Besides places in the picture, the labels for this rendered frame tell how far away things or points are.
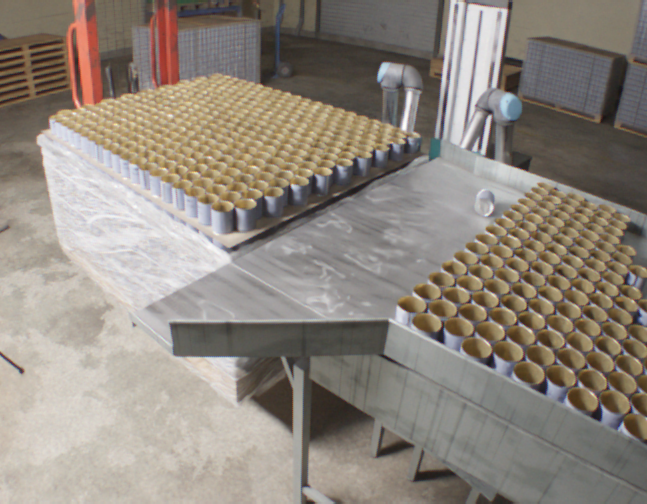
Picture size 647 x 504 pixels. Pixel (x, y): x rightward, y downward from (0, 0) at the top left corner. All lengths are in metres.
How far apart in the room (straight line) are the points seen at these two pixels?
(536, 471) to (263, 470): 1.34
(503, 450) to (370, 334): 0.41
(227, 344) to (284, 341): 0.13
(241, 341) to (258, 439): 1.27
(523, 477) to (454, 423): 0.21
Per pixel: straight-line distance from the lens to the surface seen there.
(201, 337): 1.17
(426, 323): 1.23
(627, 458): 1.11
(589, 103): 8.55
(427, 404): 1.27
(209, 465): 2.33
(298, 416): 1.70
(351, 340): 1.18
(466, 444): 1.29
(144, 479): 2.33
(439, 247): 1.64
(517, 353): 1.20
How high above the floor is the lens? 1.89
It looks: 31 degrees down
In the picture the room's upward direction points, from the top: 3 degrees clockwise
